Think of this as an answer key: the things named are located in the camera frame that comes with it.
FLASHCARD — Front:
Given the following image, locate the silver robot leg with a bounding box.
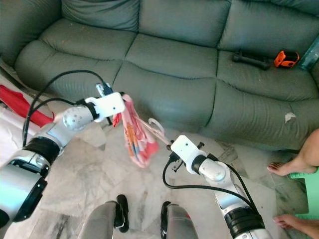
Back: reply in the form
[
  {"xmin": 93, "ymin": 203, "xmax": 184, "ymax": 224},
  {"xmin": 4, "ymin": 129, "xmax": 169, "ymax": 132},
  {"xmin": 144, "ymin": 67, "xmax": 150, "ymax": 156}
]
[
  {"xmin": 159, "ymin": 200, "xmax": 201, "ymax": 239},
  {"xmin": 78, "ymin": 194, "xmax": 129, "ymax": 239}
]

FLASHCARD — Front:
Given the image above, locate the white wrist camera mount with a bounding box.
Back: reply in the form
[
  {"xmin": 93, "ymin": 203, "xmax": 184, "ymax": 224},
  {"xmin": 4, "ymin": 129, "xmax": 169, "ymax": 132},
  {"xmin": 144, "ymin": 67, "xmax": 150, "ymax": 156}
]
[
  {"xmin": 92, "ymin": 92, "xmax": 127, "ymax": 121},
  {"xmin": 170, "ymin": 134, "xmax": 208, "ymax": 173}
]

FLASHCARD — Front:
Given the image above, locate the orange black tape measure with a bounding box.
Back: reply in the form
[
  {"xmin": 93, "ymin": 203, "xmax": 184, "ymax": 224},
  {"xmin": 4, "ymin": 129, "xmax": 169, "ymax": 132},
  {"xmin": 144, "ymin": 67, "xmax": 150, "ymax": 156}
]
[{"xmin": 273, "ymin": 50, "xmax": 301, "ymax": 69}]

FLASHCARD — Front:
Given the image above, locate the silver left robot leg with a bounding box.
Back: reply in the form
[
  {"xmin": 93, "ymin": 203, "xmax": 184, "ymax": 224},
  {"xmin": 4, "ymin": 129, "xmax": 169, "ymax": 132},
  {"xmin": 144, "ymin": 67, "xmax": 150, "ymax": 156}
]
[{"xmin": 78, "ymin": 194, "xmax": 129, "ymax": 239}]

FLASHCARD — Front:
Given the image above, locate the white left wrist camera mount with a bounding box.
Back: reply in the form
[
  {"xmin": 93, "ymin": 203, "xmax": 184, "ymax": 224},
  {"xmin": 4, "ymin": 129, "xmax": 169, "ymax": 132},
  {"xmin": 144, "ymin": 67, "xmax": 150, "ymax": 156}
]
[{"xmin": 92, "ymin": 92, "xmax": 127, "ymax": 121}]

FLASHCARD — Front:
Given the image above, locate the red and white shirt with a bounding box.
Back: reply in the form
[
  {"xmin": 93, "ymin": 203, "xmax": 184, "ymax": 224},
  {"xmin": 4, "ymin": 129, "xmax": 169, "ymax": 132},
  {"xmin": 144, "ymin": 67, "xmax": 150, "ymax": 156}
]
[{"xmin": 0, "ymin": 84, "xmax": 56, "ymax": 126}]

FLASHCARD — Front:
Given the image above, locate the pale pink white shirt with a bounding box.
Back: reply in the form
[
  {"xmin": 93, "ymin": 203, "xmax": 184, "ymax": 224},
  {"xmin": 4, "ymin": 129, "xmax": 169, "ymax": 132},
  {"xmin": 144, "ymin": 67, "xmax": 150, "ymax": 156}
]
[{"xmin": 0, "ymin": 112, "xmax": 36, "ymax": 169}]

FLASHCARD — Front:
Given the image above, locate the pale teal plastic item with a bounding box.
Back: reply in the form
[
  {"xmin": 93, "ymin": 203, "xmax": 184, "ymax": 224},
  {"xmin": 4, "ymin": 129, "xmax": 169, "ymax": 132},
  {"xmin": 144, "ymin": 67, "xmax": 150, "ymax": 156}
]
[{"xmin": 299, "ymin": 37, "xmax": 319, "ymax": 71}]

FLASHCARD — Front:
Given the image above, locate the person's bare leg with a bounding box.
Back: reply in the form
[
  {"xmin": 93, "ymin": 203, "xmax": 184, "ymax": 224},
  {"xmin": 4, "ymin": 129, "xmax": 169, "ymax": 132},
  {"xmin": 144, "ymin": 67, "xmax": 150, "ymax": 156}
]
[{"xmin": 296, "ymin": 133, "xmax": 319, "ymax": 171}]

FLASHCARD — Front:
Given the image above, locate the pink garment with red trim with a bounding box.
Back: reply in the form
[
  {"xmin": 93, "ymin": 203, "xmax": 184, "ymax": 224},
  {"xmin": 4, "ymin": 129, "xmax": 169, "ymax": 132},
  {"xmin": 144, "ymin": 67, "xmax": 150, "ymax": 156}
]
[{"xmin": 112, "ymin": 94, "xmax": 160, "ymax": 169}]

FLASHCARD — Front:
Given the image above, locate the pink plastic hanger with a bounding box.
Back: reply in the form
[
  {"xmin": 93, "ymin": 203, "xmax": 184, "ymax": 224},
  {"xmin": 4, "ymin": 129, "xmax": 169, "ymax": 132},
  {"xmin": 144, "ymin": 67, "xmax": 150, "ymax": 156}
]
[{"xmin": 147, "ymin": 117, "xmax": 174, "ymax": 151}]

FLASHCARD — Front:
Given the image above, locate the green leather sofa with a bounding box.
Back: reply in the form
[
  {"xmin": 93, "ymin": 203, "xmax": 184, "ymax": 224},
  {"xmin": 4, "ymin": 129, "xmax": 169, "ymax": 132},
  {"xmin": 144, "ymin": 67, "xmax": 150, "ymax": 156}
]
[{"xmin": 0, "ymin": 0, "xmax": 319, "ymax": 151}]

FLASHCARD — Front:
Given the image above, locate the green plastic stool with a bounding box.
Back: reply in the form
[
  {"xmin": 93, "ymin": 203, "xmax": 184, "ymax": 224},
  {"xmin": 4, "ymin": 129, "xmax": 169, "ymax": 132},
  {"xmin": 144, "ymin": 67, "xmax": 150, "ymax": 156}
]
[{"xmin": 289, "ymin": 168, "xmax": 319, "ymax": 221}]

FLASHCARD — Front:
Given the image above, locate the person's bare foot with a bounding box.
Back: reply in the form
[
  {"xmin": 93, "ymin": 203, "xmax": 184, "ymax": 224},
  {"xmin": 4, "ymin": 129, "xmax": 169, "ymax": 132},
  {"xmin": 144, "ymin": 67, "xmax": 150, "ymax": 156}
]
[
  {"xmin": 267, "ymin": 159, "xmax": 316, "ymax": 177},
  {"xmin": 274, "ymin": 214, "xmax": 319, "ymax": 236}
]

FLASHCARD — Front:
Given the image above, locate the silver right robot leg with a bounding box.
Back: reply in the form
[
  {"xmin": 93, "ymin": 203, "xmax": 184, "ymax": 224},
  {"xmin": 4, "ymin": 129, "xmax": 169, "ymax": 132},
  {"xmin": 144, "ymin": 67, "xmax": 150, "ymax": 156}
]
[{"xmin": 159, "ymin": 200, "xmax": 201, "ymax": 239}]

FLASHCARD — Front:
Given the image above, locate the black handle device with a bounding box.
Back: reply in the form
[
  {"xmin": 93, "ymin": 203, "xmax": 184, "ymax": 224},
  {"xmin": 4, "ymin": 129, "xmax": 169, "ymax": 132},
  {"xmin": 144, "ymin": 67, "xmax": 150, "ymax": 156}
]
[{"xmin": 231, "ymin": 50, "xmax": 273, "ymax": 71}]

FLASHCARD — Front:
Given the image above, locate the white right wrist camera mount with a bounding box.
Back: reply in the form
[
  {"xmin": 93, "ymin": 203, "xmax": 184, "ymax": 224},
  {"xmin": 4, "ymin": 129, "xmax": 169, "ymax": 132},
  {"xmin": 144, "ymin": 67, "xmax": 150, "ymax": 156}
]
[{"xmin": 170, "ymin": 134, "xmax": 208, "ymax": 173}]

